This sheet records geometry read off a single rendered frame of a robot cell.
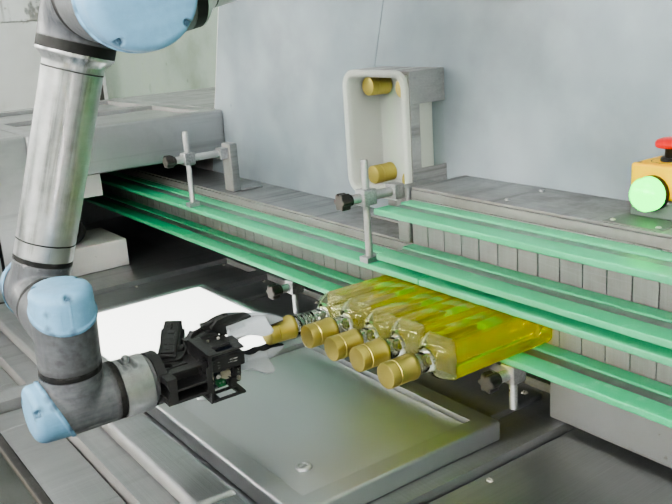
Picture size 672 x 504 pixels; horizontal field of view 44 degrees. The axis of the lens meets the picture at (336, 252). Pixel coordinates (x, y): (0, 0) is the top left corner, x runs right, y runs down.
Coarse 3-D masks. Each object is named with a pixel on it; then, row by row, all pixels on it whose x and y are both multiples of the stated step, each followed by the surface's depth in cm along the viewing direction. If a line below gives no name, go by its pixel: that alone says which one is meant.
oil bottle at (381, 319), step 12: (408, 300) 121; (420, 300) 120; (432, 300) 120; (444, 300) 120; (372, 312) 117; (384, 312) 117; (396, 312) 116; (408, 312) 116; (372, 324) 116; (384, 324) 114; (384, 336) 115
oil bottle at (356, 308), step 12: (384, 288) 126; (396, 288) 126; (408, 288) 125; (420, 288) 125; (348, 300) 122; (360, 300) 122; (372, 300) 121; (384, 300) 121; (396, 300) 122; (348, 312) 120; (360, 312) 119; (360, 324) 119
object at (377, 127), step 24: (360, 72) 146; (384, 72) 141; (360, 96) 152; (384, 96) 153; (408, 96) 138; (360, 120) 153; (384, 120) 155; (408, 120) 139; (360, 144) 154; (384, 144) 156; (408, 144) 140; (360, 168) 155; (408, 168) 141
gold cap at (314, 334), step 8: (320, 320) 118; (328, 320) 118; (304, 328) 117; (312, 328) 116; (320, 328) 116; (328, 328) 117; (336, 328) 118; (304, 336) 117; (312, 336) 116; (320, 336) 116; (328, 336) 117; (304, 344) 118; (312, 344) 116; (320, 344) 117
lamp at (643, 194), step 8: (648, 176) 105; (656, 176) 104; (632, 184) 105; (640, 184) 104; (648, 184) 103; (656, 184) 103; (664, 184) 103; (632, 192) 105; (640, 192) 104; (648, 192) 103; (656, 192) 103; (664, 192) 103; (632, 200) 105; (640, 200) 104; (648, 200) 103; (656, 200) 103; (664, 200) 104; (640, 208) 104; (648, 208) 104; (656, 208) 104
